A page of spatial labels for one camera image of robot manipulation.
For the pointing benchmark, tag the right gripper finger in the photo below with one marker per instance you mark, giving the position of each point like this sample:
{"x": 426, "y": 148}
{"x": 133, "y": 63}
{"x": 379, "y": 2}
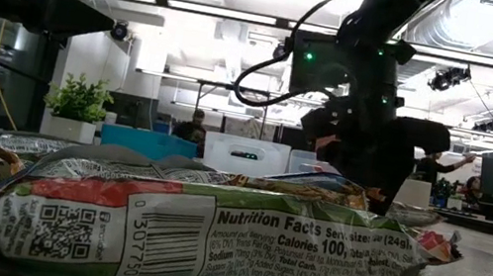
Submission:
{"x": 362, "y": 167}
{"x": 395, "y": 178}

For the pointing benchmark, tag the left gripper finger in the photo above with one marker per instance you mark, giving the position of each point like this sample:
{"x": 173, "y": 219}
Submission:
{"x": 81, "y": 17}
{"x": 68, "y": 34}

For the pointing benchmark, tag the orange blue granola bar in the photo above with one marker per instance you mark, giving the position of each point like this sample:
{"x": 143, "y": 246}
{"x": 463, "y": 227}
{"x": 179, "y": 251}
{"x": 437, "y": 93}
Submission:
{"x": 308, "y": 188}

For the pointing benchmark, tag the blue silver granola bar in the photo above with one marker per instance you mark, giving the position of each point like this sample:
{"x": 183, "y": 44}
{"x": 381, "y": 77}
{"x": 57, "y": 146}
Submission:
{"x": 121, "y": 164}
{"x": 25, "y": 143}

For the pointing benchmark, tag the red green granola bar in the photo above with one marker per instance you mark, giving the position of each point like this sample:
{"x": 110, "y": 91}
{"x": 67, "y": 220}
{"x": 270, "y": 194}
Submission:
{"x": 258, "y": 245}

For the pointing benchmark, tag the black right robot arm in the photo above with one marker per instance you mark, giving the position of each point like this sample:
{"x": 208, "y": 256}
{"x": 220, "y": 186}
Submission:
{"x": 381, "y": 20}

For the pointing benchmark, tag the person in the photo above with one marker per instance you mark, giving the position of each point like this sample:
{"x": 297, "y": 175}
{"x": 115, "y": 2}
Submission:
{"x": 432, "y": 166}
{"x": 192, "y": 131}
{"x": 473, "y": 188}

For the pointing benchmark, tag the translucent plastic storage bin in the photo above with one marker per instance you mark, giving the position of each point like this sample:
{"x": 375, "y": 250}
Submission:
{"x": 303, "y": 160}
{"x": 223, "y": 154}

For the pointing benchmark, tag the leafy plant in white pot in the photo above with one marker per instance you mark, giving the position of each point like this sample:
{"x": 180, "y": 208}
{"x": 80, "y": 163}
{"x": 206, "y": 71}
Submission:
{"x": 77, "y": 100}

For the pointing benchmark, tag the dark monitor screen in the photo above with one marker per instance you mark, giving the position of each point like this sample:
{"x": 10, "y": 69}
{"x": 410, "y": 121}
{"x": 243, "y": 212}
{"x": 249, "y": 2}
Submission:
{"x": 130, "y": 111}

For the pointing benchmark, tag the blue plastic storage bin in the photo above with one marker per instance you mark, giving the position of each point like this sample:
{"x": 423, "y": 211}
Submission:
{"x": 145, "y": 143}

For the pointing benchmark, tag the black ceiling-mounted camera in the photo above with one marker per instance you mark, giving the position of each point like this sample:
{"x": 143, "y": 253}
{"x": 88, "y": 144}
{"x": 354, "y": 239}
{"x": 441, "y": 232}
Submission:
{"x": 119, "y": 30}
{"x": 447, "y": 79}
{"x": 487, "y": 125}
{"x": 282, "y": 52}

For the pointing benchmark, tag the distant black rig frame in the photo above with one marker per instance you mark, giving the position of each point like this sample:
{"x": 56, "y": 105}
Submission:
{"x": 235, "y": 87}

